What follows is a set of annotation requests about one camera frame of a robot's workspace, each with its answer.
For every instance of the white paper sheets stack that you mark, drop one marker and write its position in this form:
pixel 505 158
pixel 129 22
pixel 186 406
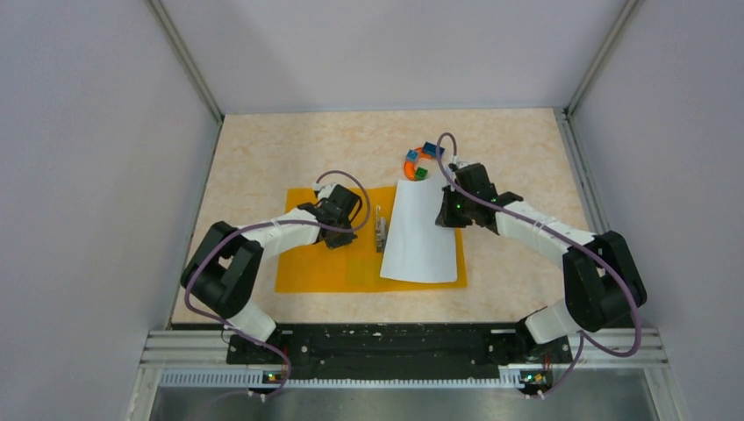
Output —
pixel 417 250

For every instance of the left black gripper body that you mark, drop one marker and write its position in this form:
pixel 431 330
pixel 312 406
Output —
pixel 345 222

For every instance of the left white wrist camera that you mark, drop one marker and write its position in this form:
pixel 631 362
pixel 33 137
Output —
pixel 323 191

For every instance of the aluminium front rail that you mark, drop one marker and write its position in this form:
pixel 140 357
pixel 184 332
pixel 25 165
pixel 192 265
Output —
pixel 209 348

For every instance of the white slotted cable duct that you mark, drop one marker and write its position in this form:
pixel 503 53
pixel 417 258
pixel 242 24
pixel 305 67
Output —
pixel 248 378

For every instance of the orange plastic clip folder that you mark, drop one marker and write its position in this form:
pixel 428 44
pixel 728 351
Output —
pixel 356 267

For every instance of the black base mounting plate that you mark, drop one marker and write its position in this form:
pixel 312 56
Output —
pixel 423 351

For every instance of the light blue toy brick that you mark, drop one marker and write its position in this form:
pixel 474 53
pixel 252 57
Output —
pixel 412 156

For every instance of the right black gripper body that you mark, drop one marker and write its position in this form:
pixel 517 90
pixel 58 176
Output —
pixel 469 203

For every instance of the right aluminium frame post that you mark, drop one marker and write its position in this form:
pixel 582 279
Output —
pixel 602 55

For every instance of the orange curved toy track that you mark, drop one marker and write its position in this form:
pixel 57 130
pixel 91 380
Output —
pixel 409 168

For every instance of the dark blue toy brick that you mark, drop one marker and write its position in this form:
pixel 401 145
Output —
pixel 431 150

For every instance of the green toy brick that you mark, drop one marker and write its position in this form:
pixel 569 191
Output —
pixel 420 174

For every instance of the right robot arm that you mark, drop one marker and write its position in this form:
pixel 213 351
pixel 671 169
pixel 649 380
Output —
pixel 601 282

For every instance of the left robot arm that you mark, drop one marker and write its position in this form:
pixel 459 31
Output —
pixel 222 272

